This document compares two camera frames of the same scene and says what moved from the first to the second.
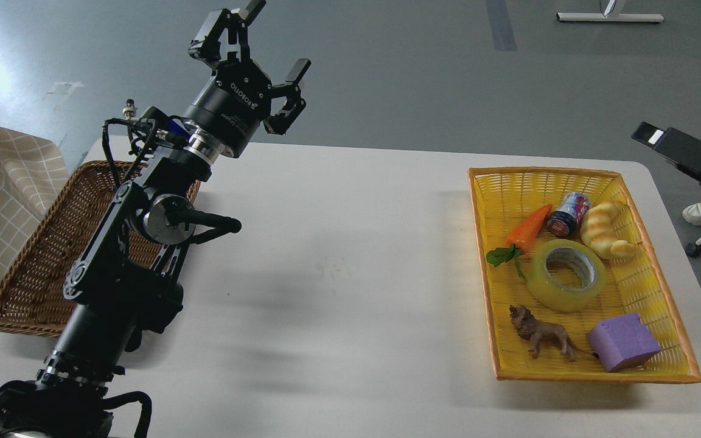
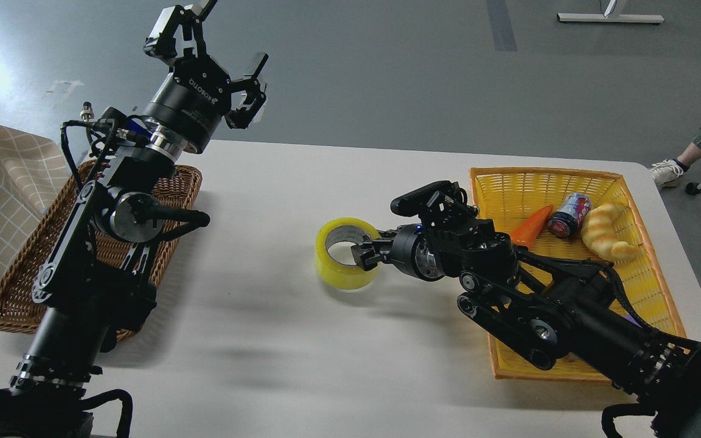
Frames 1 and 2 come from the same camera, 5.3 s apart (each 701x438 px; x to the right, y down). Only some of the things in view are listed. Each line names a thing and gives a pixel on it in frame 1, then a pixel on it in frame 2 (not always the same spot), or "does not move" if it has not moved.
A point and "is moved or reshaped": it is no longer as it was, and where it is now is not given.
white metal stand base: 606,17 does not move
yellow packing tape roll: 553,297 is moved or reshaped
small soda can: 570,213 does not move
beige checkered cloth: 9,179 does not move
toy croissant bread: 598,228 does not move
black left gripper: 240,96 -> 188,105
